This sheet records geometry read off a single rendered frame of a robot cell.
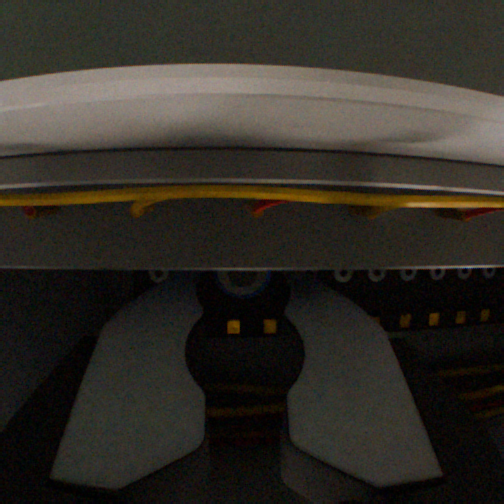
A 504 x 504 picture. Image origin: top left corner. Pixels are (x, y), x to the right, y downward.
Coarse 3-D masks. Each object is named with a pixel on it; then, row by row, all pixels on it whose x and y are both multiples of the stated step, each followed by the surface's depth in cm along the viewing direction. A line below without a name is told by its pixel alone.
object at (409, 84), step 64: (0, 0) 2; (64, 0) 2; (128, 0) 2; (192, 0) 2; (256, 0) 2; (320, 0) 2; (384, 0) 2; (448, 0) 2; (0, 64) 2; (64, 64) 2; (128, 64) 2; (192, 64) 2; (256, 64) 2; (320, 64) 2; (384, 64) 2; (448, 64) 2; (0, 128) 4; (64, 128) 4; (128, 128) 5; (192, 128) 5; (256, 128) 5; (320, 128) 5; (384, 128) 4; (448, 128) 4
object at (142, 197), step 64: (0, 192) 8; (64, 192) 8; (128, 192) 6; (192, 192) 6; (256, 192) 6; (320, 192) 6; (384, 192) 8; (448, 192) 8; (0, 256) 8; (64, 256) 8; (128, 256) 8; (192, 256) 8; (256, 256) 8; (320, 256) 8; (384, 256) 8; (448, 256) 9
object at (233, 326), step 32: (352, 288) 23; (384, 288) 23; (416, 288) 24; (448, 288) 24; (480, 288) 24; (224, 320) 23; (256, 320) 23; (384, 320) 24; (416, 320) 24; (448, 320) 24; (480, 320) 24
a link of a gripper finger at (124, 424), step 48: (192, 288) 11; (144, 336) 9; (192, 336) 9; (96, 384) 8; (144, 384) 8; (192, 384) 8; (96, 432) 7; (144, 432) 7; (192, 432) 7; (96, 480) 6; (144, 480) 6; (192, 480) 7
